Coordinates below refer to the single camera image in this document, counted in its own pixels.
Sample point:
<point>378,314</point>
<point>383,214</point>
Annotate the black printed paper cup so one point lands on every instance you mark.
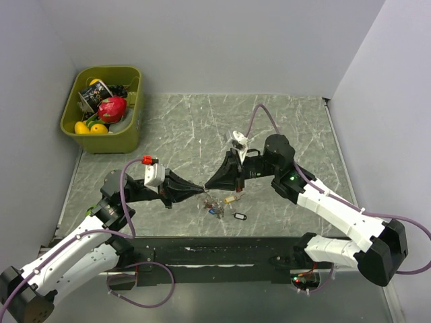
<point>92,96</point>

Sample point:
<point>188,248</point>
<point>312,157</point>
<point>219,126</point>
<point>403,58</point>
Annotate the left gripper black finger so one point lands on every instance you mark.
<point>177,184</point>
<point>172,197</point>

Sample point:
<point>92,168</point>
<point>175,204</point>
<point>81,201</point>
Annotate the yellow tag key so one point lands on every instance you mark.
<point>232,198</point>

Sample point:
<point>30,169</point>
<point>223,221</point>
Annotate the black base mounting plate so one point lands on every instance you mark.
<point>158,260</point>

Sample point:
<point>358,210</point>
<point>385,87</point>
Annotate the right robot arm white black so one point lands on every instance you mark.
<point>372,245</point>

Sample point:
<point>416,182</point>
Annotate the yellow lemon toy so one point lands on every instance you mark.
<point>81,128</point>

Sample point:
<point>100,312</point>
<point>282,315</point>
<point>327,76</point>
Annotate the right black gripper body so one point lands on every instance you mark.
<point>255,167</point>

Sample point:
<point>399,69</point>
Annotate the yellow mango toy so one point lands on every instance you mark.
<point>98,129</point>

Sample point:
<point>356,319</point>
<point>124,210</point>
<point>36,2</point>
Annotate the black tag key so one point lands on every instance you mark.
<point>237,215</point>

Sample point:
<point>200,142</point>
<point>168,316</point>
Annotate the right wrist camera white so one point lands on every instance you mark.
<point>239,139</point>

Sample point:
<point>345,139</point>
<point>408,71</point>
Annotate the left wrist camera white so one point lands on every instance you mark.
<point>154,172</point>

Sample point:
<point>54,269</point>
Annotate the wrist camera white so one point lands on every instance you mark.
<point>239,139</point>
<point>154,172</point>

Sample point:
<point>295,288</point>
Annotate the red dragon fruit toy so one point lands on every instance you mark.
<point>111,110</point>

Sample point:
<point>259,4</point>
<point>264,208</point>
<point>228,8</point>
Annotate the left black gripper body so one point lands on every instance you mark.
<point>144,193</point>

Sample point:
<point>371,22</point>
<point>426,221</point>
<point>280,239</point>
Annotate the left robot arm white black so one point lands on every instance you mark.
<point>97,244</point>

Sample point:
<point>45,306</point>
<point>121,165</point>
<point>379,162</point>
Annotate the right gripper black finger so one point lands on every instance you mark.
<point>228,172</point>
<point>227,185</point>

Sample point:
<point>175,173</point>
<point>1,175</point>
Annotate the olive green plastic bin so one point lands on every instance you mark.
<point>123,136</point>

